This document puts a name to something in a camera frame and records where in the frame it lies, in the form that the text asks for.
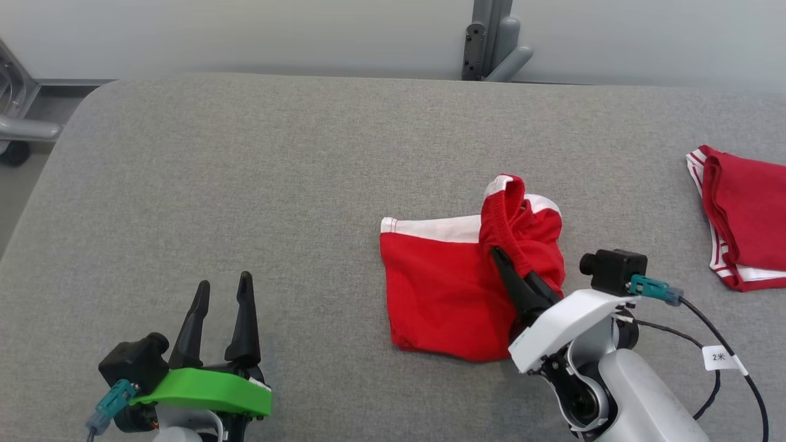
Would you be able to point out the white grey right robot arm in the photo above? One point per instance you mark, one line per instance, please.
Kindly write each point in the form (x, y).
(645, 405)

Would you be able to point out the black caster wheel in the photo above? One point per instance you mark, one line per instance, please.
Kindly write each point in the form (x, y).
(13, 153)

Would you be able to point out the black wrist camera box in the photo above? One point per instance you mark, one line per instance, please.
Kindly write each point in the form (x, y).
(132, 365)
(614, 270)

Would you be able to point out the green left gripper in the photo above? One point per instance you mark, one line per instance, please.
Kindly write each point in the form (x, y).
(209, 390)

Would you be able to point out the red shirt with white panel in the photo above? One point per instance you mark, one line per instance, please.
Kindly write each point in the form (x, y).
(749, 209)

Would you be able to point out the dark grey bracket plate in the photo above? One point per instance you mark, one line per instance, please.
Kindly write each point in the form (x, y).
(474, 52)

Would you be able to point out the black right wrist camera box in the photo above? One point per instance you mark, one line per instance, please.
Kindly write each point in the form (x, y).
(614, 270)

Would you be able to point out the grey metal post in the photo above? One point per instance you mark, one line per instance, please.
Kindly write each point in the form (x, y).
(491, 12)

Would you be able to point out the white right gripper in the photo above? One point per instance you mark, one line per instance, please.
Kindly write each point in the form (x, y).
(565, 325)

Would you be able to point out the red shorts with white stripe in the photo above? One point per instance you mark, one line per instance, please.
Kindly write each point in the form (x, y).
(442, 288)

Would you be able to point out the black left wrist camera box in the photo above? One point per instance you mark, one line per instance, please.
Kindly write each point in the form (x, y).
(132, 365)

